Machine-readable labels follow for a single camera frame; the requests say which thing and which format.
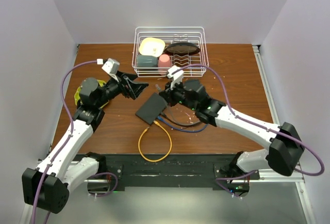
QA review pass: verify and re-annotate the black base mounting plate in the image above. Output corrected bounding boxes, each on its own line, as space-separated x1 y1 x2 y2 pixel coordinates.
86 154 261 197

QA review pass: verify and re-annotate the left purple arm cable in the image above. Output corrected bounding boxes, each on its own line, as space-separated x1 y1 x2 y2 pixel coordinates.
29 58 119 224

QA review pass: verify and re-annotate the dark brown plate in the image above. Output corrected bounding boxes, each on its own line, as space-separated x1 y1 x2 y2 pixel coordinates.
163 42 201 56

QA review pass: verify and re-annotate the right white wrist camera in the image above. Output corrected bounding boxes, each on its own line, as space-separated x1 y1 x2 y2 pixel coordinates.
166 66 184 90

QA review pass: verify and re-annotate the teal square cup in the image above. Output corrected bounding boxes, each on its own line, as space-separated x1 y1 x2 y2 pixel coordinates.
136 55 158 68

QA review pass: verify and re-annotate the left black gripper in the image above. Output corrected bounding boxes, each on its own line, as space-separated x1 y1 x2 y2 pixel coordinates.
96 70 148 108

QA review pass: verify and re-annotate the yellow square bowl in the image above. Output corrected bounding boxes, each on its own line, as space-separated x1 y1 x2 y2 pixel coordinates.
139 37 166 57

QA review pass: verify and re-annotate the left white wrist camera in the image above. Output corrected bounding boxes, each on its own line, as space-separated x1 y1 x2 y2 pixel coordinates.
102 58 120 82

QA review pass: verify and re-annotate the black ethernet cable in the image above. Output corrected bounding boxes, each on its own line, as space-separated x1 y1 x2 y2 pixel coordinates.
161 110 204 128

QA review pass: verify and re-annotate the yellow ethernet cable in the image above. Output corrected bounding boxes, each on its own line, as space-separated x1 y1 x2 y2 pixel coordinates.
138 120 173 162

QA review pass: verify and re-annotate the white wire dish rack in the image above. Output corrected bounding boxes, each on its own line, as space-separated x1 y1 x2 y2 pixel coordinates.
131 26 209 77

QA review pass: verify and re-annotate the blue ethernet cable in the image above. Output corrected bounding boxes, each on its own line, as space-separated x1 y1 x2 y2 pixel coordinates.
157 115 209 133

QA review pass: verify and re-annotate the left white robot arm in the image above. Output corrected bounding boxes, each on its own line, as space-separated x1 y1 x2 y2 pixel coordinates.
22 71 148 214

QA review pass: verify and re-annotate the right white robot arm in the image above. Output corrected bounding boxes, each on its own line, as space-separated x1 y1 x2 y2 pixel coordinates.
159 79 304 179

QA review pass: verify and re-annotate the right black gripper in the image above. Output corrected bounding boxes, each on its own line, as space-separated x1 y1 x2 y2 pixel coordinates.
160 77 198 111

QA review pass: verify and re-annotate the black network switch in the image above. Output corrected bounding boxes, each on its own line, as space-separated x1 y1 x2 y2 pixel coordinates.
135 93 167 125

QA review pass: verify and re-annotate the green polka dot plate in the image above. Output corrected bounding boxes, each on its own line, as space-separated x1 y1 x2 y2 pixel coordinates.
74 77 109 108

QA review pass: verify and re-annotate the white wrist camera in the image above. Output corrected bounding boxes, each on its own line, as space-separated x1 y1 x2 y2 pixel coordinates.
166 66 184 90
102 58 120 82

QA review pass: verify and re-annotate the pink cup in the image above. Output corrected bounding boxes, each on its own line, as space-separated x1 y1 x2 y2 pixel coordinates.
158 54 172 76

